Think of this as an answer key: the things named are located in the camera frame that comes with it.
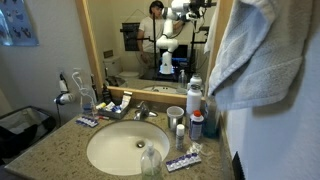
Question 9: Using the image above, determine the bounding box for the white terry cloth towel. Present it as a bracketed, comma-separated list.
[206, 0, 315, 112]

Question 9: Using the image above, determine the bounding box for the chrome sink faucet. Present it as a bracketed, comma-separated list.
[133, 100, 160, 122]

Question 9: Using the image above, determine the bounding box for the grey plastic cup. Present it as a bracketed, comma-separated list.
[166, 105, 186, 132]

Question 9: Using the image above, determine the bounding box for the white toothpaste tube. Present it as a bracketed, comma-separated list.
[119, 90, 134, 111]

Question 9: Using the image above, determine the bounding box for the tall white bottle silver lid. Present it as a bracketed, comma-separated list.
[185, 83, 204, 126]

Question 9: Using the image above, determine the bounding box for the small white-capped bottle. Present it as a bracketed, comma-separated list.
[175, 123, 187, 152]

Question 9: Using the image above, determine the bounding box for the blue white tube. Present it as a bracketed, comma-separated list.
[104, 101, 122, 115]

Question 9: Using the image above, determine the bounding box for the white spray can red cap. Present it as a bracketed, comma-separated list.
[188, 110, 206, 142]

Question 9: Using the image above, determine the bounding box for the small dark bottle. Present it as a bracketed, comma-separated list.
[101, 83, 113, 105]

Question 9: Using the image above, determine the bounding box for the black toiletry tray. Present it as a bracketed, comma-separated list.
[96, 99, 133, 121]

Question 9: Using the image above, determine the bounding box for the blue mouthwash bottle black cap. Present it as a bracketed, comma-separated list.
[202, 95, 222, 140]

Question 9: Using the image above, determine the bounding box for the small yellow tube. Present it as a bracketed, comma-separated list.
[95, 101, 108, 111]

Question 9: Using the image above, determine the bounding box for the dark electric toothbrush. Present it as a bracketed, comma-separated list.
[91, 74, 100, 103]

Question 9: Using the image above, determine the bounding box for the crumpled clear plastic wrapper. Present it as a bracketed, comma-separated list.
[185, 141, 215, 158]

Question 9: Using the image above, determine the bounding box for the clear soap dispenser bottle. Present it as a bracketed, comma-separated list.
[139, 141, 164, 180]

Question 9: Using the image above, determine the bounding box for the oval white sink basin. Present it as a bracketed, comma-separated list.
[86, 119, 171, 177]

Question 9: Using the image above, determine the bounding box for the small blue jar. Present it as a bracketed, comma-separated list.
[82, 102, 95, 115]

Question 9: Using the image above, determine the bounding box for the blue white pill organizer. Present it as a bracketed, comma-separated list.
[75, 115, 101, 129]

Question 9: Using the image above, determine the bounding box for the black ribbed comb-like object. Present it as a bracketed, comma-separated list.
[231, 151, 248, 180]

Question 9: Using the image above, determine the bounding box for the wood-framed wall mirror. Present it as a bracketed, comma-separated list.
[74, 0, 235, 108]

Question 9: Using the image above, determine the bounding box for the white looped cord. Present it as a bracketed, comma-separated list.
[71, 69, 98, 112]

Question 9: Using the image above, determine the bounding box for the white wall plug adapter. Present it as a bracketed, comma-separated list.
[58, 73, 70, 95]

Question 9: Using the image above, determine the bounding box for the black trimmer cord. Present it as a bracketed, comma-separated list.
[56, 103, 63, 128]

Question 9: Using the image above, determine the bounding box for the blue wall poster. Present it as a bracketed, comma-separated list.
[0, 0, 40, 47]

